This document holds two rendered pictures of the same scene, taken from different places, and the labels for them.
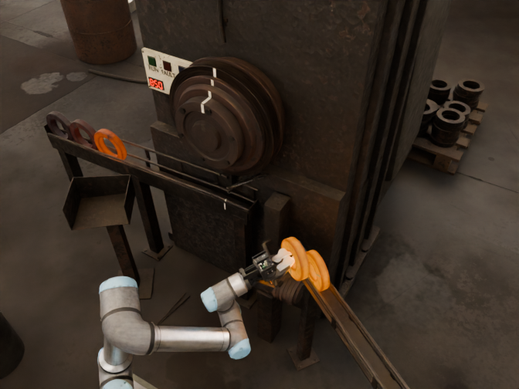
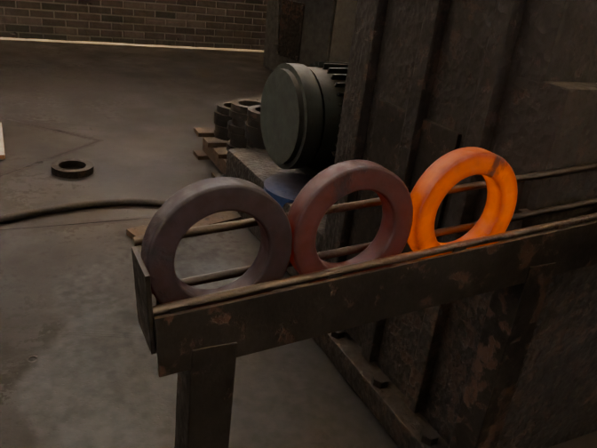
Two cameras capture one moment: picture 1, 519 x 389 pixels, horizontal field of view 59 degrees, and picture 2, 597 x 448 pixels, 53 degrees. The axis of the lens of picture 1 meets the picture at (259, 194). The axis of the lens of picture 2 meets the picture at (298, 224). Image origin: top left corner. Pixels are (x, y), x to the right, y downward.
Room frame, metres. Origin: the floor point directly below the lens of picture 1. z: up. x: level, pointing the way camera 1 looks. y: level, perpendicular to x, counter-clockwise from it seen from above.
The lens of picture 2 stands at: (1.60, 1.57, 1.01)
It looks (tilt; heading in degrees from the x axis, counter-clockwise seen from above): 24 degrees down; 300
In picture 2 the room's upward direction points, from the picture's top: 7 degrees clockwise
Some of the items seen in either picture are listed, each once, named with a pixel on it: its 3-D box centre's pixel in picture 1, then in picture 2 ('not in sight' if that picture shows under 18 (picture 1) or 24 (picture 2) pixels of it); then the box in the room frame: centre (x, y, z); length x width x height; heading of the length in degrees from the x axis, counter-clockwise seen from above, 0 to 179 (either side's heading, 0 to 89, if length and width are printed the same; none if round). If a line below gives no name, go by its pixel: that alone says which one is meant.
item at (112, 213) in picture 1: (115, 242); not in sight; (1.46, 0.72, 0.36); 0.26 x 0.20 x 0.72; 94
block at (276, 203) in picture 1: (276, 219); not in sight; (1.32, -0.07, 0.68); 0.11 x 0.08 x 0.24; 149
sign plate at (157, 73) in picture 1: (170, 76); not in sight; (1.70, 0.37, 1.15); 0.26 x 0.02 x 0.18; 59
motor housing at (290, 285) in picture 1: (276, 307); not in sight; (1.14, -0.08, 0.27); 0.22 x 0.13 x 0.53; 59
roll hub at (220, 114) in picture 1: (208, 133); not in sight; (1.35, 0.18, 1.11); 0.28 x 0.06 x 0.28; 59
